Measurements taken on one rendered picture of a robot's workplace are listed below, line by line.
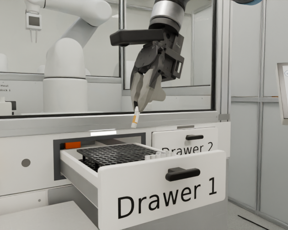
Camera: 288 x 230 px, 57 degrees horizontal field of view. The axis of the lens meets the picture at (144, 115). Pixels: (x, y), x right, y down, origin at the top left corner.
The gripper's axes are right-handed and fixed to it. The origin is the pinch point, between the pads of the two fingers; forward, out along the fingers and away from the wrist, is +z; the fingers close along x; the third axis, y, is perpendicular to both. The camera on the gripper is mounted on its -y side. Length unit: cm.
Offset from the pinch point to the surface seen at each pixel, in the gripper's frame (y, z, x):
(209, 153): 14.2, 6.2, -9.5
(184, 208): 11.7, 18.0, -7.9
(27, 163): -9.5, 17.8, 27.9
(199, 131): 42.1, -6.4, 18.9
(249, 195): 207, 7, 90
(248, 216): 201, 25, 84
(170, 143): 31.2, 1.2, 20.7
